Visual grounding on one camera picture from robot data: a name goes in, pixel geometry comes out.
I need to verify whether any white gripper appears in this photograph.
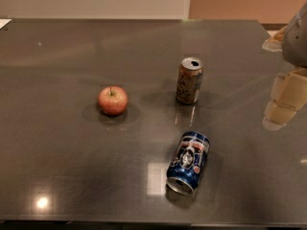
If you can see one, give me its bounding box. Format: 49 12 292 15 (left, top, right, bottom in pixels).
262 3 307 131

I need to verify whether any blue pepsi can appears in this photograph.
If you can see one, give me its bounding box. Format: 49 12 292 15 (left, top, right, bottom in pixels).
166 131 210 195

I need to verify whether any orange brown soda can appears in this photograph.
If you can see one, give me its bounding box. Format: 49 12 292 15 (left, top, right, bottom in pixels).
176 57 203 104

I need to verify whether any red apple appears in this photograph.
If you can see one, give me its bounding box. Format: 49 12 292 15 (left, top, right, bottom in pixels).
98 86 129 116

